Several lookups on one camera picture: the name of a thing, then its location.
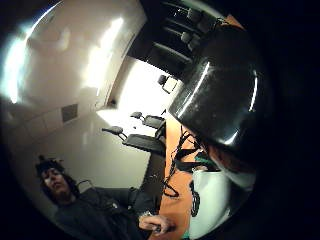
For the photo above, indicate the the person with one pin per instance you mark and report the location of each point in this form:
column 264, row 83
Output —
column 96, row 210

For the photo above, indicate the silver wristwatch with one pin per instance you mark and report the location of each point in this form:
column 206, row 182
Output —
column 146, row 213

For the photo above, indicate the dark wall vent panel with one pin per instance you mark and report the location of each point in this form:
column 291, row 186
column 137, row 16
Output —
column 69, row 112

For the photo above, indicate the row of grey chairs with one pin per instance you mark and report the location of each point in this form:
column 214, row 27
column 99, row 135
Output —
column 196, row 26

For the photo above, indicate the green object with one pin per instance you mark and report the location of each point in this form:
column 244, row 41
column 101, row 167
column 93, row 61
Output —
column 204, row 161

